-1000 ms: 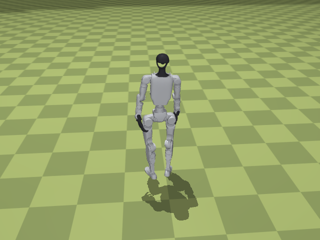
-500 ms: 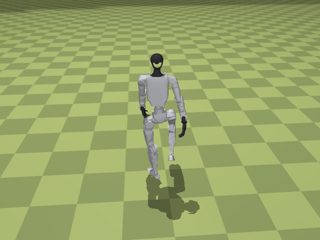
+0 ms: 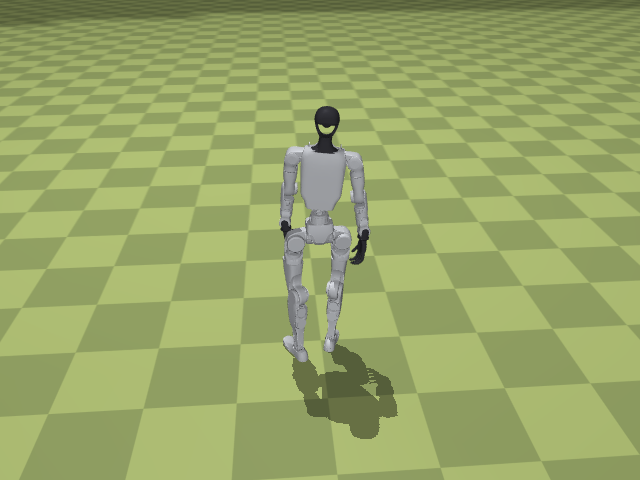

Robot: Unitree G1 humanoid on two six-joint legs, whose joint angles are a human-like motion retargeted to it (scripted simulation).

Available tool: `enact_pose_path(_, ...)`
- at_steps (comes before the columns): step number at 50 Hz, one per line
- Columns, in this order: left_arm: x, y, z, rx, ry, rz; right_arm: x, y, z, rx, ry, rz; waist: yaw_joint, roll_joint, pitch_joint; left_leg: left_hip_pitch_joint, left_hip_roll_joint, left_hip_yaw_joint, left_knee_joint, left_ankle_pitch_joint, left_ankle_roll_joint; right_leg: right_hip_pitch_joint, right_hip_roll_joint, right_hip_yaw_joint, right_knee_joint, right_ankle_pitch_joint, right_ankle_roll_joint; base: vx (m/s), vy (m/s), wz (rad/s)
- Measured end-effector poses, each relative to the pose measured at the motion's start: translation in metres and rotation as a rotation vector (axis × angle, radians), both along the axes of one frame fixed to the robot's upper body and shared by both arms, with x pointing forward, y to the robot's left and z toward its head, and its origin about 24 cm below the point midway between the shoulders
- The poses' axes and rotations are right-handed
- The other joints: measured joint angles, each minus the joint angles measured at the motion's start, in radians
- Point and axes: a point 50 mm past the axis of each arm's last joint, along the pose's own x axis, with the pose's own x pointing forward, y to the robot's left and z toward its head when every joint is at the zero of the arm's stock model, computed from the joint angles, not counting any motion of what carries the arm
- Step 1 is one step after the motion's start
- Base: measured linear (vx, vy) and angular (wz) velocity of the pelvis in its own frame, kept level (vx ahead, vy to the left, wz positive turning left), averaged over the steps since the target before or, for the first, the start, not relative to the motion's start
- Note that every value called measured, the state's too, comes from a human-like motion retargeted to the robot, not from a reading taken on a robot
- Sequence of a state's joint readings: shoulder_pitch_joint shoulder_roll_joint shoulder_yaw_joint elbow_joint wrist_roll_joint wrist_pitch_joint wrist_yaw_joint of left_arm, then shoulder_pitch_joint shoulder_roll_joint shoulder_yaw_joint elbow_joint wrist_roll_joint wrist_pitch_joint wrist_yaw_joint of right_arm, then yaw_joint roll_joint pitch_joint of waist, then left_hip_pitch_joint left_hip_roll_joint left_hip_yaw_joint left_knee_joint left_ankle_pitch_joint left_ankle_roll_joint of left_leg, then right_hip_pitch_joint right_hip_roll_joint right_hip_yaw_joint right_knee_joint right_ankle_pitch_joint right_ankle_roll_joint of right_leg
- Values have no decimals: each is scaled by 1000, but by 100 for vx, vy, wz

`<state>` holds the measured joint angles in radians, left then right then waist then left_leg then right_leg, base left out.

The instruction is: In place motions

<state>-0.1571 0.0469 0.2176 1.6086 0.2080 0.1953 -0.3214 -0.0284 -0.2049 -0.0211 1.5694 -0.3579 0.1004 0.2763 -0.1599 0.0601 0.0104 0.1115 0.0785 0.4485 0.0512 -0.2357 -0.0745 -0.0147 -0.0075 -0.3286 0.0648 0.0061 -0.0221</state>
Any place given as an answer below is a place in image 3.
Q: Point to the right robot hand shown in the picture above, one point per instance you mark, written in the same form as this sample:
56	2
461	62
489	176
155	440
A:
361	248

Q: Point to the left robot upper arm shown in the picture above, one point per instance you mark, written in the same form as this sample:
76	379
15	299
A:
291	161

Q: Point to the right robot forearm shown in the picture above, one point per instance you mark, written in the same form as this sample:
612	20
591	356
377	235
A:
362	216

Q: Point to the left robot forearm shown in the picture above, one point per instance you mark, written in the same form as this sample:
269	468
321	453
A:
286	207

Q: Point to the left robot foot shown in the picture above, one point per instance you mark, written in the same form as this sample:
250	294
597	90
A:
301	354

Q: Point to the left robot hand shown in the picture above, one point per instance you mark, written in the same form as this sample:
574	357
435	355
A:
285	227

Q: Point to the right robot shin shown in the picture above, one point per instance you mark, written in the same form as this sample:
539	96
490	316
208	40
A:
333	311

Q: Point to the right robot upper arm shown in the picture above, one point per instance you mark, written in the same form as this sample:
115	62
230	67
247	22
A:
355	164

